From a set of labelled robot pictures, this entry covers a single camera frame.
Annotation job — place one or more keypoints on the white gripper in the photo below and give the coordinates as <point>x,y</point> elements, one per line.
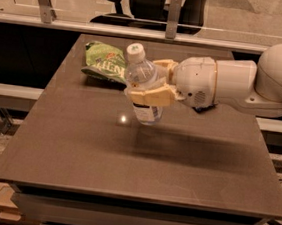
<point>194,78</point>

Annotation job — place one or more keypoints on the blue label plastic bottle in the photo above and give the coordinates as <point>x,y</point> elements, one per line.
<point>140,75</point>

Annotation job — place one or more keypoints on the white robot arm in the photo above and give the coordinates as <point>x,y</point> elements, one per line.
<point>248,86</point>

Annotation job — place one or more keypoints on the dark blue snack packet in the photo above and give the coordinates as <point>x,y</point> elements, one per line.
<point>203,109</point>

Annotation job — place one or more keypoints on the green chip bag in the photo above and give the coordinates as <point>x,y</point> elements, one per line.
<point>104,61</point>

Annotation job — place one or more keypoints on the black office chair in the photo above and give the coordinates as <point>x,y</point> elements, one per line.
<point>153,14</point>

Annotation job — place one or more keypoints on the grey table drawer unit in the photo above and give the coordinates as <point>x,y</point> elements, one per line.
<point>55,211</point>

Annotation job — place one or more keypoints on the middle metal bracket post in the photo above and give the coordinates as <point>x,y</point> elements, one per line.
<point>173,19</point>

